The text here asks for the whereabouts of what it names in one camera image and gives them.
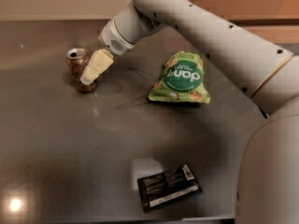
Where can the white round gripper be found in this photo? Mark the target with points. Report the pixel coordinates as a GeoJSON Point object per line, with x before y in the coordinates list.
{"type": "Point", "coordinates": [112, 39]}

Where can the orange soda can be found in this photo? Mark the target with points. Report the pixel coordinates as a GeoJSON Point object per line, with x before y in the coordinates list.
{"type": "Point", "coordinates": [77, 59]}

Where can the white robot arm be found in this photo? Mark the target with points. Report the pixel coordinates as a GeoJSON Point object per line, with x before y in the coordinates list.
{"type": "Point", "coordinates": [268, 183]}

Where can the green snack bag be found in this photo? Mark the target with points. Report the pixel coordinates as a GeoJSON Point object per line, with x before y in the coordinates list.
{"type": "Point", "coordinates": [182, 80]}

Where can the black snack bar wrapper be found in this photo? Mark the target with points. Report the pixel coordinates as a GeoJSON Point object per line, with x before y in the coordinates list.
{"type": "Point", "coordinates": [166, 187]}

